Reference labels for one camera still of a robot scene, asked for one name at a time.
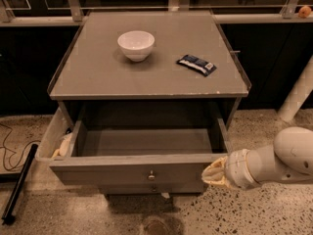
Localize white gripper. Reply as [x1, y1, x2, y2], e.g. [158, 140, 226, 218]
[201, 149, 260, 190]

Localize grey top drawer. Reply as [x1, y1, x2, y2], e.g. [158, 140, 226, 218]
[51, 117, 230, 186]

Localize grey drawer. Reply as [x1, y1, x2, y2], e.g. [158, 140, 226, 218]
[51, 117, 230, 186]
[100, 182, 206, 195]

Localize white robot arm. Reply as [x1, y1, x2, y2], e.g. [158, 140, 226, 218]
[201, 127, 313, 190]

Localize metal drawer knob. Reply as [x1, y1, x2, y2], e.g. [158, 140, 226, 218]
[147, 170, 156, 181]

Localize grey lower drawer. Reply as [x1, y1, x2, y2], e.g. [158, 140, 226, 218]
[100, 182, 206, 195]

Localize grey cabinet with flat top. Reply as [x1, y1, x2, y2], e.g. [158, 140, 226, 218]
[47, 11, 252, 132]

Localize blue snack packet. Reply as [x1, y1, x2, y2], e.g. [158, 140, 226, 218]
[176, 55, 216, 77]

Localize white ceramic bowl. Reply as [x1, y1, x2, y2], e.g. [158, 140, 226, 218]
[117, 30, 155, 62]

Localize pale object in bin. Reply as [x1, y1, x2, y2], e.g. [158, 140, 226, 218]
[52, 133, 71, 158]

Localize clear plastic bin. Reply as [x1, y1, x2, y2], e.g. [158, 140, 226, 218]
[35, 109, 71, 163]

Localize orange fruit on ledge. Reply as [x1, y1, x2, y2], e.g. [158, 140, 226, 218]
[298, 6, 312, 19]

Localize black rod on floor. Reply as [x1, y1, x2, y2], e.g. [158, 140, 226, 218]
[1, 144, 38, 225]

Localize metal railing frame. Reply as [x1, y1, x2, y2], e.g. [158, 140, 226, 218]
[0, 0, 313, 26]

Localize black cable on floor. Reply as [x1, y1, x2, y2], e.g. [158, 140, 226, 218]
[0, 121, 42, 172]

